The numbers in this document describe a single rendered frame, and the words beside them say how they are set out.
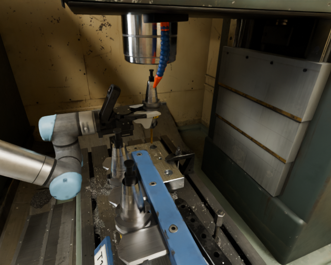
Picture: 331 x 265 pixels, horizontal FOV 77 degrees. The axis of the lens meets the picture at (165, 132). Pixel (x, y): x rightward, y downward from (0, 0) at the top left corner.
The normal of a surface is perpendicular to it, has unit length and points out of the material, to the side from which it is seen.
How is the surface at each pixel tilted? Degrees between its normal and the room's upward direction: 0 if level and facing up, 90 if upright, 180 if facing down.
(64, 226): 8
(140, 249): 0
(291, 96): 90
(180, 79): 90
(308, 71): 90
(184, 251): 0
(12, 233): 17
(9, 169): 86
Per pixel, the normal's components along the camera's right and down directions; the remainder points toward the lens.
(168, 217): 0.02, -0.88
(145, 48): -0.05, 0.47
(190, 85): 0.35, 0.45
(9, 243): 0.30, -0.89
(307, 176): -0.94, 0.15
